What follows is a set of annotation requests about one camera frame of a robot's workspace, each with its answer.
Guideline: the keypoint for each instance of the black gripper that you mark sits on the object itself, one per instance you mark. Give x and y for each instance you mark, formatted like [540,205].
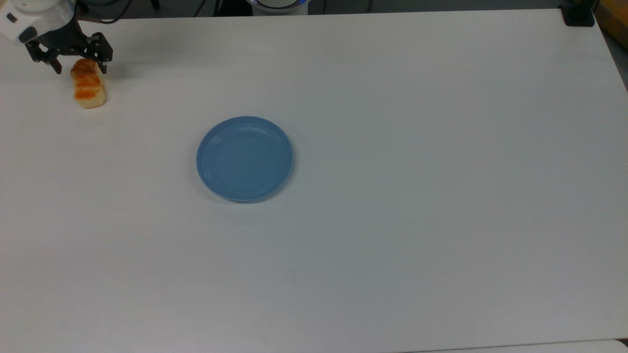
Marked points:
[66,43]

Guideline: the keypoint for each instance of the orange glazed bread loaf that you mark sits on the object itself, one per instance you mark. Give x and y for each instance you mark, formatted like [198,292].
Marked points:
[88,88]

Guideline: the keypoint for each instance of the white robot base blue light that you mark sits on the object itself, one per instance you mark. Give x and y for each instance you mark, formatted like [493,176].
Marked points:
[277,6]

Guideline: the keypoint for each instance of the blue round plate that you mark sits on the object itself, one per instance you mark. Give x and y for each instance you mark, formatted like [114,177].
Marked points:
[244,159]

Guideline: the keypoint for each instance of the black stand base clamp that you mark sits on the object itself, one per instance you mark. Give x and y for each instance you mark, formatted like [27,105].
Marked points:
[579,17]

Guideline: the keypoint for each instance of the brown wooden board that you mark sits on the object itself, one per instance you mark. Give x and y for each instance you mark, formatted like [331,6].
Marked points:
[615,19]

